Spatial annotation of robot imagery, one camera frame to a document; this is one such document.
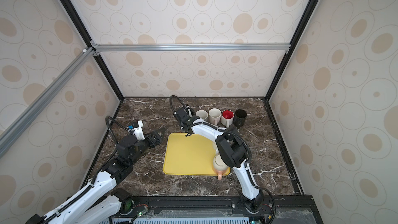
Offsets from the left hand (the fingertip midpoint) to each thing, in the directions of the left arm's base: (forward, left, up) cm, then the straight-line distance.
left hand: (163, 129), depth 75 cm
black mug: (+19, -43, -16) cm, 50 cm away
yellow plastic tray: (-7, -12, -16) cm, 21 cm away
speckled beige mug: (-2, -27, -17) cm, 32 cm away
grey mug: (+21, -19, -15) cm, 32 cm away
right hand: (+16, -10, -16) cm, 25 cm away
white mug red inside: (+22, -35, -20) cm, 46 cm away
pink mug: (+20, -27, -16) cm, 37 cm away
